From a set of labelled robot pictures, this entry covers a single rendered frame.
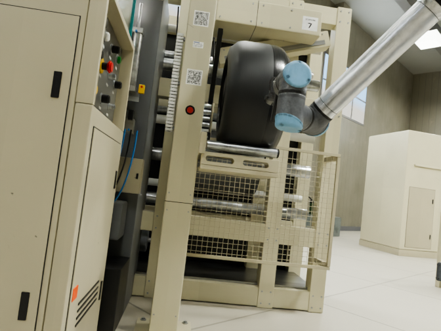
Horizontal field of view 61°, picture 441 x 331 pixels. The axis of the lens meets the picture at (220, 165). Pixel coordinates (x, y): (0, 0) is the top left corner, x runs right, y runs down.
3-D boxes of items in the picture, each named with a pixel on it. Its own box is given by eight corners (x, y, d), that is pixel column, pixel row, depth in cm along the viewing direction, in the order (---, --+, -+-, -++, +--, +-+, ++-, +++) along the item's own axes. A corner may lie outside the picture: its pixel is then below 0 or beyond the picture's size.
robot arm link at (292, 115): (311, 134, 123) (315, 97, 124) (292, 127, 115) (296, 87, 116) (287, 134, 130) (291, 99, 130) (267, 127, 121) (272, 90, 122)
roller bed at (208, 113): (174, 149, 215) (180, 98, 217) (174, 151, 229) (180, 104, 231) (208, 153, 216) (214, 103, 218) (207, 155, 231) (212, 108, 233)
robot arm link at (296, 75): (283, 86, 116) (286, 55, 117) (273, 96, 129) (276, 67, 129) (312, 90, 117) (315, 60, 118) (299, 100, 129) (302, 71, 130)
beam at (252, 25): (215, 19, 207) (218, -7, 208) (211, 37, 232) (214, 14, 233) (321, 36, 213) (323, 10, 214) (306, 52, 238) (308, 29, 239)
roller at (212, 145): (205, 145, 169) (205, 137, 171) (203, 151, 172) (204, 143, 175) (279, 154, 172) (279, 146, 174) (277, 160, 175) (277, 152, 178)
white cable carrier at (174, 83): (165, 129, 177) (176, 32, 180) (165, 131, 182) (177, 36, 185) (174, 131, 177) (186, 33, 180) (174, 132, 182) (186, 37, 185)
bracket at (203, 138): (198, 153, 165) (201, 131, 166) (195, 159, 205) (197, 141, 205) (206, 154, 166) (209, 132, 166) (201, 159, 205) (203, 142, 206)
